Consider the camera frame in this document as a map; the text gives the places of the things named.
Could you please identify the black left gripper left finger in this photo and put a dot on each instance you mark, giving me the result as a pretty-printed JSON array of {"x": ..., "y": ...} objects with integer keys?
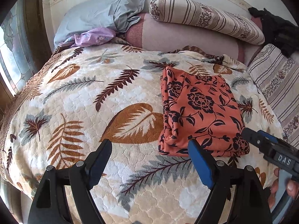
[{"x": 50, "y": 202}]

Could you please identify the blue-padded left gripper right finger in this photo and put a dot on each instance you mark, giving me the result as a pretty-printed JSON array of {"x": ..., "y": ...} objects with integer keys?
[{"x": 241, "y": 186}]

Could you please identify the orange black floral garment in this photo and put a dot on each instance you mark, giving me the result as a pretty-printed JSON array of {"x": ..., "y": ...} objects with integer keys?
[{"x": 200, "y": 108}]

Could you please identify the person's right hand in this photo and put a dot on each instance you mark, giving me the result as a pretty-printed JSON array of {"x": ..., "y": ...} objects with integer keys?
[{"x": 291, "y": 188}]

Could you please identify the striped floral flat pillow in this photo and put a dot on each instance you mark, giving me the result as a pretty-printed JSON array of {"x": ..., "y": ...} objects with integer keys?
[{"x": 277, "y": 77}]

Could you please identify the cream leaf-pattern quilted blanket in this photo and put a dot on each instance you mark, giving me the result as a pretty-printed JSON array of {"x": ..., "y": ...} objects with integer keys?
[{"x": 85, "y": 95}]

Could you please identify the black cloth on bed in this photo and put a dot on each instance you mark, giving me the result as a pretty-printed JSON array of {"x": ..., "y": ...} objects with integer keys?
[{"x": 277, "y": 31}]

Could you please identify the stained glass window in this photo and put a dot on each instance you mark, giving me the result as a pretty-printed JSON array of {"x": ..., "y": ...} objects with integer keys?
[{"x": 17, "y": 65}]

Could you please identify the purple floral small garment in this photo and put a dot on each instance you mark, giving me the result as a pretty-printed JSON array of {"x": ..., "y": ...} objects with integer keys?
[{"x": 96, "y": 36}]

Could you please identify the mauve bed sheet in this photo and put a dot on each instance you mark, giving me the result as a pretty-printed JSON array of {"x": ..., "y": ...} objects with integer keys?
[{"x": 153, "y": 35}]

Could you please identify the striped floral bolster pillow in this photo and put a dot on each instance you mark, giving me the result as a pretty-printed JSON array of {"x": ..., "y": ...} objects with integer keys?
[{"x": 189, "y": 12}]

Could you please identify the grey-blue pillow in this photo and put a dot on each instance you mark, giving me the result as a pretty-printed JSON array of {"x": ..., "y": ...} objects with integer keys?
[{"x": 117, "y": 15}]

